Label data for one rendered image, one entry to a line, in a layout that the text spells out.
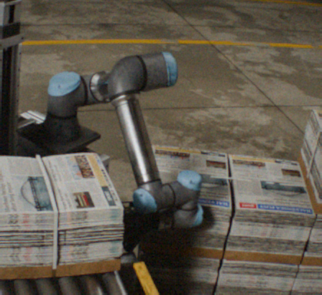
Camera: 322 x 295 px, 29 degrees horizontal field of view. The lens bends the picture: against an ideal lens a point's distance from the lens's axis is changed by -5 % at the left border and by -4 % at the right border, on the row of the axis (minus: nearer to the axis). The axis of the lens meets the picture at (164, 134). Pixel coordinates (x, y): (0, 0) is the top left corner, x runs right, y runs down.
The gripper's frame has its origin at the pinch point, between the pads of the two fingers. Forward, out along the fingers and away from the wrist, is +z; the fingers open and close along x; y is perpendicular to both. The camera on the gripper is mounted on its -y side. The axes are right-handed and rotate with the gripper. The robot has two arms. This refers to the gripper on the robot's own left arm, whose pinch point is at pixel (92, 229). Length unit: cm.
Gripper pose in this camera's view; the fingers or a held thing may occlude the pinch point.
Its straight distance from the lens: 195.3
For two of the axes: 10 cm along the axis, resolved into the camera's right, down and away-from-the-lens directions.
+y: 1.3, -8.8, -4.5
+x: 3.3, 4.7, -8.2
